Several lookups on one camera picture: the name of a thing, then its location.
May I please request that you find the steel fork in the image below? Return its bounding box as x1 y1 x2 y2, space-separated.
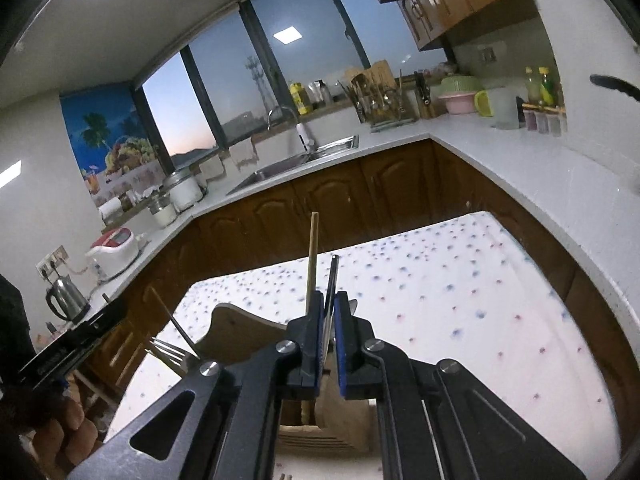
145 337 200 377

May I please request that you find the person's left hand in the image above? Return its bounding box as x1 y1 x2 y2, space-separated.
23 394 102 479

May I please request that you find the wooden utensil holder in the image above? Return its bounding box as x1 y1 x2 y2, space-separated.
196 304 373 456

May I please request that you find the steel electric kettle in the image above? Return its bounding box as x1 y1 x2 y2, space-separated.
46 276 90 324

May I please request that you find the white red rice cooker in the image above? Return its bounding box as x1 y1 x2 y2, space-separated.
86 226 140 283

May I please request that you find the steel sink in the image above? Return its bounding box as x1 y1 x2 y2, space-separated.
227 136 359 195

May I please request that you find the white pot with lid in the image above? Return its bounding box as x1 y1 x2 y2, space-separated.
162 167 204 212

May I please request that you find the dish drying rack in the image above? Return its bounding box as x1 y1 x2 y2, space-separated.
337 60 416 132

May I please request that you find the yellow detergent bottle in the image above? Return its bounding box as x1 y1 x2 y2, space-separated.
288 82 314 116

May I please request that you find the fruit beach poster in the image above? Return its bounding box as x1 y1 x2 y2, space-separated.
61 84 165 208

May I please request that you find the pink green basin stack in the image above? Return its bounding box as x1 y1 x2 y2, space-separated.
438 74 484 115

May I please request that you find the white plastic jug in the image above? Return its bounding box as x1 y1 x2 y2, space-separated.
474 87 520 130

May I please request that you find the black wok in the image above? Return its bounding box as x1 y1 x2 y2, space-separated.
589 74 640 102

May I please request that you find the wall power socket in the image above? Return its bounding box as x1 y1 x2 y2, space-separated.
36 245 68 278

